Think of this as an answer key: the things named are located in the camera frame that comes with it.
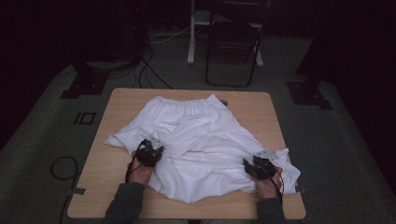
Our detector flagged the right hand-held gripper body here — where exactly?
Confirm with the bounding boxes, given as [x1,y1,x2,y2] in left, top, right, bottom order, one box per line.
[251,149,278,181]

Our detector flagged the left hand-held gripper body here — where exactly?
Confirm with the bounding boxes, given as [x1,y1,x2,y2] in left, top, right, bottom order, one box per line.
[134,143,163,169]

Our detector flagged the white skirt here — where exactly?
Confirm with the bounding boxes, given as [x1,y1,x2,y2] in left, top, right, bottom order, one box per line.
[104,93,303,205]

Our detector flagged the person's left hand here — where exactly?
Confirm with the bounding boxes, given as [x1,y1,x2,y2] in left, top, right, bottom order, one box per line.
[126,151,154,187]

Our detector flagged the person's right hand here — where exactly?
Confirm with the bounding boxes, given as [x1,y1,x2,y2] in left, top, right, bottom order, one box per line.
[254,166,284,200]

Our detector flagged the black stand base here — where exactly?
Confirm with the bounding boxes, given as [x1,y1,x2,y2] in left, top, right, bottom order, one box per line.
[60,60,110,100]
[286,74,333,111]

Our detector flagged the dark cabinet with red light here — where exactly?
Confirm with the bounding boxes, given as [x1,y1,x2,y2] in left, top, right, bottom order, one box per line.
[106,0,148,64]

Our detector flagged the white metal stand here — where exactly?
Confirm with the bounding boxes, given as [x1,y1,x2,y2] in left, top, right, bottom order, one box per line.
[186,0,265,68]

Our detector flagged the black folding chair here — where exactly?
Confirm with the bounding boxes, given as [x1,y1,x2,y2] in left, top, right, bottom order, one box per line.
[205,0,271,89]

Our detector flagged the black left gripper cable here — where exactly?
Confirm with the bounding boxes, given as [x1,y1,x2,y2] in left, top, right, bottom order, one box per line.
[124,153,140,185]

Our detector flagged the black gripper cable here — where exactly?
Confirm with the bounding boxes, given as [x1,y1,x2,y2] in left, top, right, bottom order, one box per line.
[264,166,285,204]
[124,153,140,185]

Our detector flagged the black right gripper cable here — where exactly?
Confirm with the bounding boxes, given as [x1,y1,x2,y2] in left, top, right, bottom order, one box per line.
[264,166,285,204]

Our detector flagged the black floor cables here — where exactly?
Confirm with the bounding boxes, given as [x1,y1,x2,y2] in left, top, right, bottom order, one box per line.
[132,43,174,91]

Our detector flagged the black looped floor cable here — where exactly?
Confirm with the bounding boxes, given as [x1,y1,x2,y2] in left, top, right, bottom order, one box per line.
[49,155,79,224]

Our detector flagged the white floor cable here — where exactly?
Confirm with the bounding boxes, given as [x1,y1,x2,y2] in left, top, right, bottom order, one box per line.
[148,25,191,44]

